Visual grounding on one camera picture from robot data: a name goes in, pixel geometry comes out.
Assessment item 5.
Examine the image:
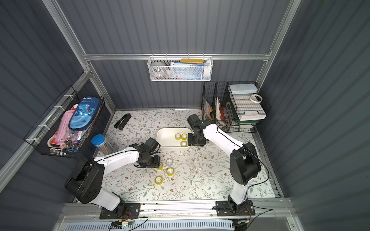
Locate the blue lidded clear jar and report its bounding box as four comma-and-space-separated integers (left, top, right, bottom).
91, 134, 114, 156

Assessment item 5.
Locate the pink pencil case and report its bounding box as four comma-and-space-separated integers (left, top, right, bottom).
55, 110, 77, 147

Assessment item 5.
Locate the white wire wall basket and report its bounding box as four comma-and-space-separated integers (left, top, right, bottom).
147, 57, 214, 82

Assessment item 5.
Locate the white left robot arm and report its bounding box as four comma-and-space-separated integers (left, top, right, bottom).
65, 138, 161, 211

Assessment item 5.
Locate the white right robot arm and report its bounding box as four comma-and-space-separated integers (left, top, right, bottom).
187, 114, 262, 206

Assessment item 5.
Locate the white plastic storage box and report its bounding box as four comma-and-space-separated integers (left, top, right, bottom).
156, 127, 191, 151

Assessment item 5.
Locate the white tape roll in basket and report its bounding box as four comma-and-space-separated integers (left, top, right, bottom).
148, 62, 166, 79

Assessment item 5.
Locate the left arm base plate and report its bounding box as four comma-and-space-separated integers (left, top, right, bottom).
99, 203, 141, 220

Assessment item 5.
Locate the black wire desk organizer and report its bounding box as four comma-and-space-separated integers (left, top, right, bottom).
201, 81, 271, 133

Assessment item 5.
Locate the black stapler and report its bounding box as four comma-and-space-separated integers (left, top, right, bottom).
113, 113, 132, 131

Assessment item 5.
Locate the blue dinosaur pencil case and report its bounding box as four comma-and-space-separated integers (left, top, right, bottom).
68, 96, 103, 131

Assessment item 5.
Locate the black wire side basket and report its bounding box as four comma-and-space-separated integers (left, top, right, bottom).
24, 87, 107, 158

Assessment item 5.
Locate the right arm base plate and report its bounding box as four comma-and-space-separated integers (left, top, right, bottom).
213, 200, 256, 217

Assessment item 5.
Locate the blue white package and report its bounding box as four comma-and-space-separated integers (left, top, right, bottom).
170, 62, 204, 80

